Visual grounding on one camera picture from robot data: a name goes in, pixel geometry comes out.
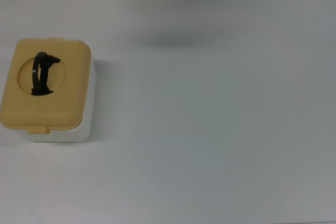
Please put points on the yellow tool case lid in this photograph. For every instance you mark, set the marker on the yellow tool case lid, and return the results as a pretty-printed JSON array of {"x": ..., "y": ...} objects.
[{"x": 65, "y": 103}]

